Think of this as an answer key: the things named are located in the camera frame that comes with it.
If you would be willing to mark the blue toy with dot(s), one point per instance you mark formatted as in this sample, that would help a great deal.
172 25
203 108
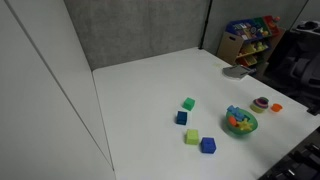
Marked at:
235 113

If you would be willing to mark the orange toy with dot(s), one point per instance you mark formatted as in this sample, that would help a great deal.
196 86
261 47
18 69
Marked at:
232 121

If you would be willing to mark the wooden toy storage shelf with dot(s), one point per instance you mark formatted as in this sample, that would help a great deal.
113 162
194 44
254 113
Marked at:
233 45

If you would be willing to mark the green bowl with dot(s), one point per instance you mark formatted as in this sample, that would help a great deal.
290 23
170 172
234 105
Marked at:
242 129

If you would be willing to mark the yellow star toy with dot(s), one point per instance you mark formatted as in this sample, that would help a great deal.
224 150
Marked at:
245 125

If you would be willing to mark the green foam cube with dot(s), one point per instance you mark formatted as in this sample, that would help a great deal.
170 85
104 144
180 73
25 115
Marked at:
189 103

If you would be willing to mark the dark blue foam cube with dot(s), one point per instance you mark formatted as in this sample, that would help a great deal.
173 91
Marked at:
181 118

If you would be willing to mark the lime foam cube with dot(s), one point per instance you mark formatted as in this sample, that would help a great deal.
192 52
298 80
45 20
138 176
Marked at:
192 137

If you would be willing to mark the bright blue foam cube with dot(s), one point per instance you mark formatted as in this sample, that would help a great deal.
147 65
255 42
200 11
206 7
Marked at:
208 145

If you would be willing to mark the grey metal mounting plate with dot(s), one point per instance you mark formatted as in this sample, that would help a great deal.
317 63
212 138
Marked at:
236 72

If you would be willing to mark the black vertical pole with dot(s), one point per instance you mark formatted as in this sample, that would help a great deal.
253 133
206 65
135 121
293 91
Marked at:
205 23

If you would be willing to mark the multicolour stacked cups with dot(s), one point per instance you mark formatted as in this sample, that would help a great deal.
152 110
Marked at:
259 106

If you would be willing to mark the blue storage bin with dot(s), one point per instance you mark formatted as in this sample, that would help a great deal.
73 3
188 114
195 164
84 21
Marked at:
240 28

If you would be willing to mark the small orange cup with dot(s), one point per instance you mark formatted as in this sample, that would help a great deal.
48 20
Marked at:
276 107

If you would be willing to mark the green storage bin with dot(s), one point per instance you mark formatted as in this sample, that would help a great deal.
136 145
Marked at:
259 24

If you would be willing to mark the red storage bin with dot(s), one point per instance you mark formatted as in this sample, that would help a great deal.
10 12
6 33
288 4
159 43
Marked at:
271 24

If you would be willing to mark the black office chair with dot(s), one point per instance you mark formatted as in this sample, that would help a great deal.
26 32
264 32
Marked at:
296 63

